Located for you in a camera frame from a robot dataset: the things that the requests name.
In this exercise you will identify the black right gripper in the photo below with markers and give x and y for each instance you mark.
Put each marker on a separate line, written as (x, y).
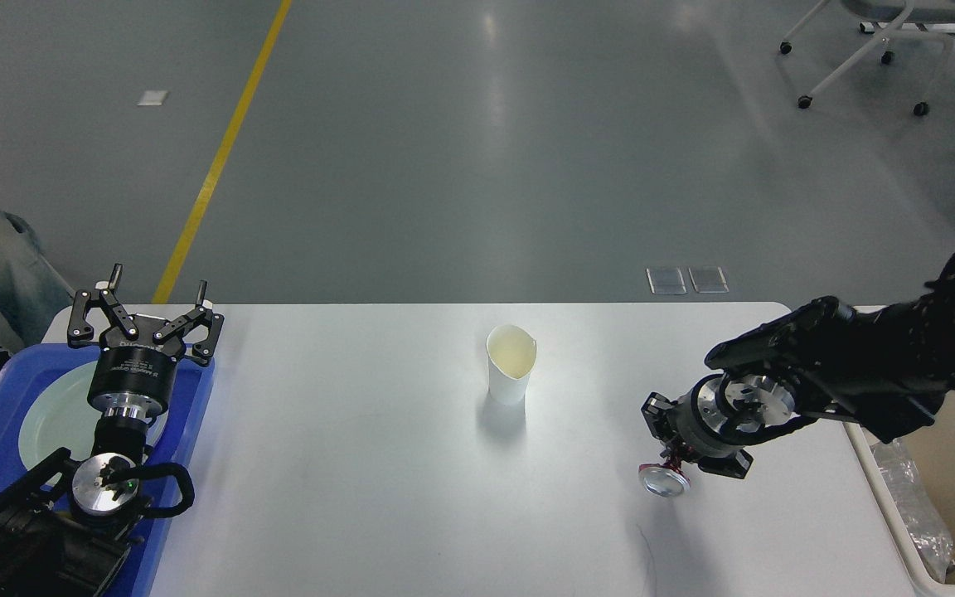
(694, 421)

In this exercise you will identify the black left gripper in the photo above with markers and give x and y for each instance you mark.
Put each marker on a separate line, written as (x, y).
(131, 377)

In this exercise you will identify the crushed red can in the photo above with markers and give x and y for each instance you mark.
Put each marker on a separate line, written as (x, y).
(666, 478)

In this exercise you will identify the mint green plate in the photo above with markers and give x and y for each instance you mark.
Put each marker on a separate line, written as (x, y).
(60, 417)

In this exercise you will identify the white paper cup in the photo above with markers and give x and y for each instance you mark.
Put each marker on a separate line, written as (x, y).
(511, 356)

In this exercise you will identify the aluminium foil tray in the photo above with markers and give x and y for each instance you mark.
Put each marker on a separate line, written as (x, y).
(928, 531)

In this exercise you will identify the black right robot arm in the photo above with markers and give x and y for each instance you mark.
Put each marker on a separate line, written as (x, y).
(887, 371)

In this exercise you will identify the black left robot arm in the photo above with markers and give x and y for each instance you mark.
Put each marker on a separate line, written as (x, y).
(68, 525)

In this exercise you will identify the blue plastic tray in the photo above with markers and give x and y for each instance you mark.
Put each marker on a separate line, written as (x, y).
(32, 370)

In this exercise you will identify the white table foot bar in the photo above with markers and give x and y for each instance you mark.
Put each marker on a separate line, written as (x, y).
(872, 27)

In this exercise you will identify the white office chair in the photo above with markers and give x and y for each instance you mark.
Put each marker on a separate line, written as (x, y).
(895, 13)

